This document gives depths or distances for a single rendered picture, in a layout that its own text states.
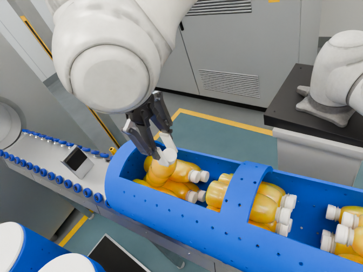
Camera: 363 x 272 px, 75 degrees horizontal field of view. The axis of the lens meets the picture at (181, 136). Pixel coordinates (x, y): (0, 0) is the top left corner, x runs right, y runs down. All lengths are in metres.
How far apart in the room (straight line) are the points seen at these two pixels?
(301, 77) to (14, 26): 4.66
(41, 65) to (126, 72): 5.06
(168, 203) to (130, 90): 0.47
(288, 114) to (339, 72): 0.24
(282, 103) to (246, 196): 0.56
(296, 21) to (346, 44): 1.09
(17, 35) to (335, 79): 4.84
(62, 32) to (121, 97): 0.08
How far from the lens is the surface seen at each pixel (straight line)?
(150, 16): 0.26
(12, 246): 1.19
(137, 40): 0.23
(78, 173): 1.30
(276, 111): 1.02
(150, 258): 2.00
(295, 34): 1.99
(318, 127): 0.98
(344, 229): 0.63
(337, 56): 0.87
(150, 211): 0.72
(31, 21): 1.30
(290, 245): 0.57
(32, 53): 5.22
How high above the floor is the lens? 1.74
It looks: 43 degrees down
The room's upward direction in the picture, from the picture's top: 24 degrees counter-clockwise
